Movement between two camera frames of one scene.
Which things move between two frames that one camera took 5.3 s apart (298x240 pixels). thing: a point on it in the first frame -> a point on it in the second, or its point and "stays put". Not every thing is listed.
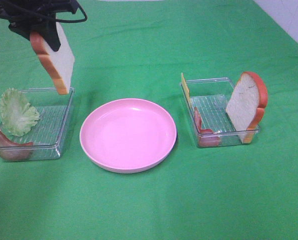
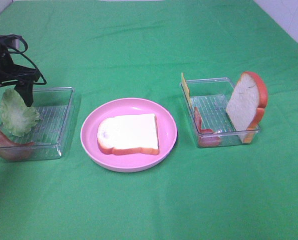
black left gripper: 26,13 -> 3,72
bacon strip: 6,150 stays put
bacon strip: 206,137 stays put
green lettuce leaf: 17,116 stays put
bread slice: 245,107 stays put
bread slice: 58,64 -> 126,133
